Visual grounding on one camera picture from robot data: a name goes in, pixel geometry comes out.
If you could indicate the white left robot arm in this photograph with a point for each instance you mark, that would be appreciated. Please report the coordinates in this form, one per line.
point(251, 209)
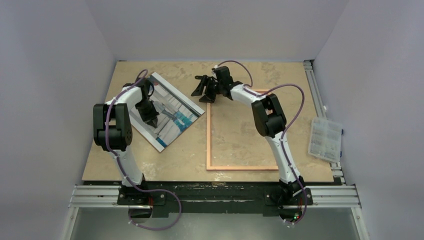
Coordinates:
point(112, 130)

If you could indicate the clear plastic parts box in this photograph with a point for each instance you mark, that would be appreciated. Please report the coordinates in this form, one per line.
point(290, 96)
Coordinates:
point(325, 140)

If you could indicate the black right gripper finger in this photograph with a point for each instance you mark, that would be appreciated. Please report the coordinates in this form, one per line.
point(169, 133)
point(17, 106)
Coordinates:
point(209, 93)
point(202, 86)

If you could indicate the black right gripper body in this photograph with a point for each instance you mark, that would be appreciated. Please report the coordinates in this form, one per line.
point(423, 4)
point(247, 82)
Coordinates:
point(211, 87)

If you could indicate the pink picture frame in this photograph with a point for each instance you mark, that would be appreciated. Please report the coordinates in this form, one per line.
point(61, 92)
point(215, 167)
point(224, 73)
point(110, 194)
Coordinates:
point(232, 140)

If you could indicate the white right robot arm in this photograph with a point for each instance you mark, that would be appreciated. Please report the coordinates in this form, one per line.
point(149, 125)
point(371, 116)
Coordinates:
point(269, 120)

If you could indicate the glossy printed photo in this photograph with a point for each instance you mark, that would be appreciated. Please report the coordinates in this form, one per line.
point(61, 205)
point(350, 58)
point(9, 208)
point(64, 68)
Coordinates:
point(176, 112)

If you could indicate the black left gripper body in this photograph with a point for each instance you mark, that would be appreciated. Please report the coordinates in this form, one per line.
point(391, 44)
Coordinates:
point(147, 110)

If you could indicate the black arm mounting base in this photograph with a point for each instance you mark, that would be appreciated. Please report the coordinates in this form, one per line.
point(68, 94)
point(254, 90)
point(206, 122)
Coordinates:
point(171, 197)

